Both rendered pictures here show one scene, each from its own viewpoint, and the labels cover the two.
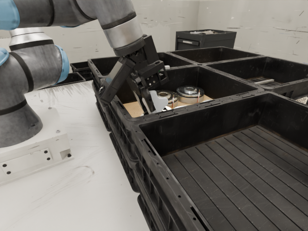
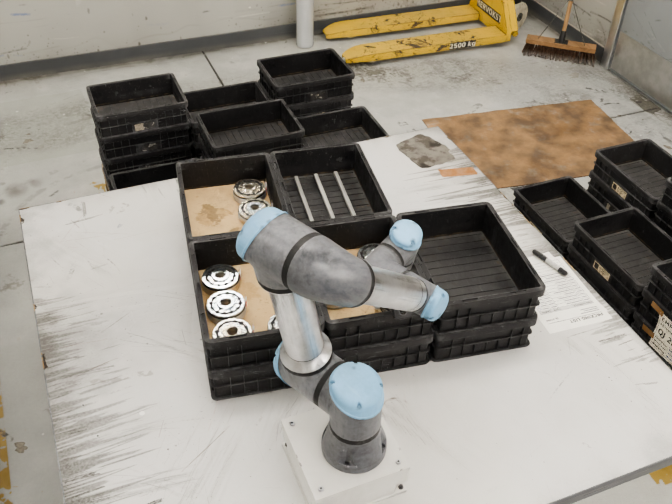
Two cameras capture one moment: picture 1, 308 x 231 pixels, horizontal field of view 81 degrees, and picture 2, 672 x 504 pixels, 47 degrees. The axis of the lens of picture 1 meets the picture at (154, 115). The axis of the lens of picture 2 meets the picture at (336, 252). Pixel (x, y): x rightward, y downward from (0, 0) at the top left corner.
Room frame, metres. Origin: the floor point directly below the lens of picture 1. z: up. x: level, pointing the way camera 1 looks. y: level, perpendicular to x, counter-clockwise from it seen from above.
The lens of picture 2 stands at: (0.32, 1.49, 2.29)
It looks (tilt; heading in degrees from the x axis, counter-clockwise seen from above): 40 degrees down; 280
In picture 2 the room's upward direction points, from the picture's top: 2 degrees clockwise
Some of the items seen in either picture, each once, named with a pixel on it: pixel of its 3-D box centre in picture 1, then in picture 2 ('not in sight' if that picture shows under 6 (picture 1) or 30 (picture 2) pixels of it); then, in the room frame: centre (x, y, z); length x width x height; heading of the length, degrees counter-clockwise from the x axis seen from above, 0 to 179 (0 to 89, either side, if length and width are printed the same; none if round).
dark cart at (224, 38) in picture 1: (201, 67); not in sight; (2.47, -0.65, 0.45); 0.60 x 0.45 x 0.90; 123
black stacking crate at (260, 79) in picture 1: (262, 83); (328, 197); (0.69, -0.43, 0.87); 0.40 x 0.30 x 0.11; 115
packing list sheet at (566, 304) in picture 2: not in sight; (553, 290); (-0.04, -0.34, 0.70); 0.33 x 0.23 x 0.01; 123
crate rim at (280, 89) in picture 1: (266, 71); (328, 184); (0.69, -0.43, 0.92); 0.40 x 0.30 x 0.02; 115
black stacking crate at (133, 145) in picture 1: (175, 102); (362, 281); (0.52, -0.07, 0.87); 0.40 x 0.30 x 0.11; 115
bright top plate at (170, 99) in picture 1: (163, 96); not in sight; (0.59, -0.03, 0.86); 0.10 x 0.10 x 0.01
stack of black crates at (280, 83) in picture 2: not in sight; (305, 108); (1.07, -1.80, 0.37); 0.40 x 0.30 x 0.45; 33
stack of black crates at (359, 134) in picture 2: not in sight; (335, 159); (0.85, -1.47, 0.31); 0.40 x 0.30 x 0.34; 33
